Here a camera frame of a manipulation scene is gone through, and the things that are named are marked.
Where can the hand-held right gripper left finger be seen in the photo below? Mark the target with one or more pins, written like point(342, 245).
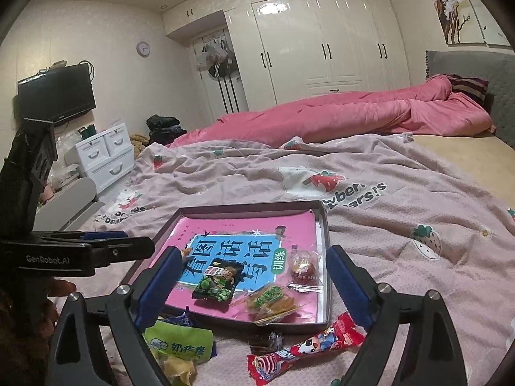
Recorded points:
point(159, 285)

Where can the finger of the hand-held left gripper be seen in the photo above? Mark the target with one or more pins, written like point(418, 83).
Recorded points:
point(120, 251)
point(104, 234)

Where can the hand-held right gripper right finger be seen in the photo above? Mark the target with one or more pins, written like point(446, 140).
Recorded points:
point(346, 285)

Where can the blue cookie packet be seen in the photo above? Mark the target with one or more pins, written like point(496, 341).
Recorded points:
point(181, 319)

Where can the orange noodle snack packet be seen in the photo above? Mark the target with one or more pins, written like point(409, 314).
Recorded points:
point(186, 254)

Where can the light green candy packet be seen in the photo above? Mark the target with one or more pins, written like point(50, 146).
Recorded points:
point(177, 339)

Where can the black green pea packet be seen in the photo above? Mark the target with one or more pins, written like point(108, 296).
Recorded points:
point(217, 285)

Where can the long red snack packet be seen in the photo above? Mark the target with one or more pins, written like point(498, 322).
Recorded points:
point(305, 348)

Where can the green label cracker packet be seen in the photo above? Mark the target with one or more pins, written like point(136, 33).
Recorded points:
point(269, 301)

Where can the small dark candy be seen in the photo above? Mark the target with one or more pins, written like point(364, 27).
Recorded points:
point(263, 343)

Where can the dark shallow cardboard box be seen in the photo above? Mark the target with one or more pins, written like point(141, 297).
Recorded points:
point(241, 210)

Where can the person's left hand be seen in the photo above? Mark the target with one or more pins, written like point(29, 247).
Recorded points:
point(60, 289)

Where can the white plastic bags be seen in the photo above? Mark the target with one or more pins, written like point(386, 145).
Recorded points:
point(60, 177)

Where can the grey white bench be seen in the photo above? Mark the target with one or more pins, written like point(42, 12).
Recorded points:
point(68, 205)

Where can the strawberry printed blanket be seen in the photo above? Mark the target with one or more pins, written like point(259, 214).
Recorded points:
point(402, 249)

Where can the dark green bottles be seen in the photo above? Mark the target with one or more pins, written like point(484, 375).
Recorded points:
point(87, 130)

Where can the white drawer cabinet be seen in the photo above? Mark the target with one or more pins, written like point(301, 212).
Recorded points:
point(100, 157)

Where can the black television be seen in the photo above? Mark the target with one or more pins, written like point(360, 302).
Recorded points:
point(56, 92)

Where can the brown plush toy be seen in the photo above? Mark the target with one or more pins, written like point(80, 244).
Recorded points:
point(139, 140)

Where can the pink book with blue panel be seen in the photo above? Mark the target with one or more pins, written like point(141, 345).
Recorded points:
point(241, 225)

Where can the pile of dark clothes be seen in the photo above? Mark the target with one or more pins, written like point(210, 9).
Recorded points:
point(163, 124)

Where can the pink quilt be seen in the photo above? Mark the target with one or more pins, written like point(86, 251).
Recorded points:
point(342, 116)

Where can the beige bed sheet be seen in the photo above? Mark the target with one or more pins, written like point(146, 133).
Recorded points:
point(474, 157)

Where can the coat stand with bags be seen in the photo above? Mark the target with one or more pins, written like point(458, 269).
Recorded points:
point(219, 58)

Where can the dark striped pillow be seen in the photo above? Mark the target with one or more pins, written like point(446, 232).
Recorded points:
point(468, 86)

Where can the white wardrobe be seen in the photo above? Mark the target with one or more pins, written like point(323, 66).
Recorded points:
point(314, 48)

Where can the grey padded headboard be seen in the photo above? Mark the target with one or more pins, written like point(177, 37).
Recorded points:
point(503, 100)

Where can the round wall clock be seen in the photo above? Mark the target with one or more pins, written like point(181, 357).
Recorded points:
point(143, 48)

